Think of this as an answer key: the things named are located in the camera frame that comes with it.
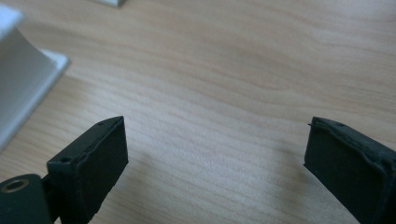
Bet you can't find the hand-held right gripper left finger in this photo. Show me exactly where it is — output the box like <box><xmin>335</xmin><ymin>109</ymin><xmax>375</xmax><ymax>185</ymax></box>
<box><xmin>46</xmin><ymin>115</ymin><xmax>130</xmax><ymax>224</ymax></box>

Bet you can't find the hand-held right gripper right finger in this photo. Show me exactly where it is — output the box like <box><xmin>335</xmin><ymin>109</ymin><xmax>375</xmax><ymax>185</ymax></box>
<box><xmin>304</xmin><ymin>116</ymin><xmax>396</xmax><ymax>224</ymax></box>

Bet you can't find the expandable metal bookend rack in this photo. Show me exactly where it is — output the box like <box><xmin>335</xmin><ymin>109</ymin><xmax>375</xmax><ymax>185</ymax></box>
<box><xmin>0</xmin><ymin>0</ymin><xmax>127</xmax><ymax>151</ymax></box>

